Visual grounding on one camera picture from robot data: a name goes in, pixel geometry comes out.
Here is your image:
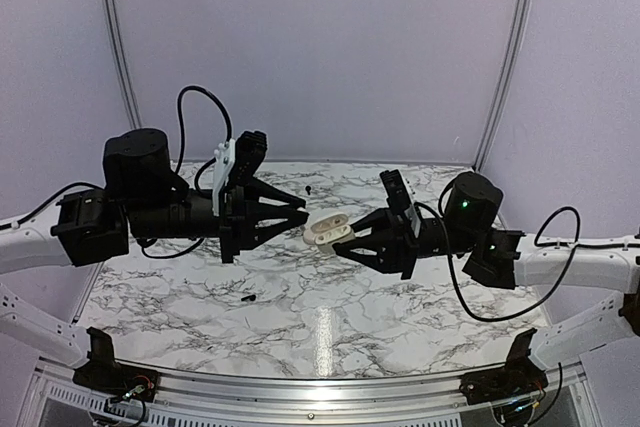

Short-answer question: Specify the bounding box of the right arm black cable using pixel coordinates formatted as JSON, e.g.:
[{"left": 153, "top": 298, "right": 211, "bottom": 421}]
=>
[{"left": 414, "top": 201, "right": 581, "bottom": 322}]

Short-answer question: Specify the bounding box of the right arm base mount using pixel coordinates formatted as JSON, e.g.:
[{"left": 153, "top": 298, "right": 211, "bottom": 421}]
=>
[{"left": 459, "top": 328, "right": 548, "bottom": 405}]

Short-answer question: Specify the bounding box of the aluminium front rail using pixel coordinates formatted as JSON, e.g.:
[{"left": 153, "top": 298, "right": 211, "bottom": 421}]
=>
[{"left": 29, "top": 366, "right": 591, "bottom": 427}]

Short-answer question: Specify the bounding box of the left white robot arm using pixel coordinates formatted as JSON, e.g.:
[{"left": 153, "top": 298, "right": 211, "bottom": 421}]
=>
[{"left": 1, "top": 128, "right": 308, "bottom": 273}]

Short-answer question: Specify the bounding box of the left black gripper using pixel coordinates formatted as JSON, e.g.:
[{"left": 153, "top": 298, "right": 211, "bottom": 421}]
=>
[{"left": 126, "top": 179, "right": 310, "bottom": 265}]

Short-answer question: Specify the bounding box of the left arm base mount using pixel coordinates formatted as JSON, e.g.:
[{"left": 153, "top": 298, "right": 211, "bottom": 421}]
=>
[{"left": 72, "top": 327, "right": 160, "bottom": 402}]

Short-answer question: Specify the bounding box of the left corner frame post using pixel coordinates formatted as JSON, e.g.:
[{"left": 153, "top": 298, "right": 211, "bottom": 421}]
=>
[{"left": 102, "top": 0, "right": 144, "bottom": 130}]

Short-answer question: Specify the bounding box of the cream oval earbud case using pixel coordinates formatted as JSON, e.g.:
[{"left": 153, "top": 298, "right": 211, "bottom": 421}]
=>
[{"left": 302, "top": 211, "right": 355, "bottom": 254}]

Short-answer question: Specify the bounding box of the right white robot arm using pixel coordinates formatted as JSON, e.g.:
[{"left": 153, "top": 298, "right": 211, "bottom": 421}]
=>
[{"left": 332, "top": 171, "right": 639, "bottom": 395}]

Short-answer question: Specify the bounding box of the corner frame post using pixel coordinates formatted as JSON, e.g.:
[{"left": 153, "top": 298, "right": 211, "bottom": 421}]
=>
[
  {"left": 472, "top": 0, "right": 532, "bottom": 171},
  {"left": 102, "top": 0, "right": 144, "bottom": 130}
]

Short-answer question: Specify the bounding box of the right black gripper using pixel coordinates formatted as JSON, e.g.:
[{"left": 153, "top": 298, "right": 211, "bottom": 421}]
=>
[{"left": 334, "top": 204, "right": 478, "bottom": 281}]

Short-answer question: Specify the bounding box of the right corner frame post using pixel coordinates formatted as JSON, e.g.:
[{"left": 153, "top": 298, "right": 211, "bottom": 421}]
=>
[{"left": 472, "top": 0, "right": 532, "bottom": 171}]

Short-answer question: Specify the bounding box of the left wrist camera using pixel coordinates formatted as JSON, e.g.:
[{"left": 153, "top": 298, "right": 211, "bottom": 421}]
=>
[{"left": 212, "top": 130, "right": 267, "bottom": 216}]

